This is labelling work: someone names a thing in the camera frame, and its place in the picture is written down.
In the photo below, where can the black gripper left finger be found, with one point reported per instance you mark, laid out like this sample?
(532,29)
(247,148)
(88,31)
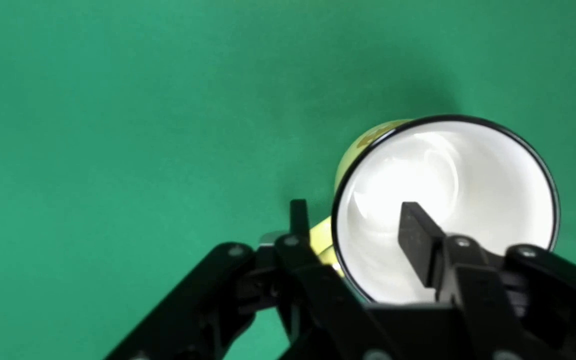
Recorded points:
(314,293)

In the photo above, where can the yellow enamel mug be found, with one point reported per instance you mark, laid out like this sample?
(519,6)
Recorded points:
(474,172)

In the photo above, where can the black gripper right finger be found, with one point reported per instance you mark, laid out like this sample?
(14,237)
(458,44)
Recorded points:
(488,293)

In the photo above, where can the green table cloth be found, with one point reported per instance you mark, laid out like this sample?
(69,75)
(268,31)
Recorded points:
(100,100)

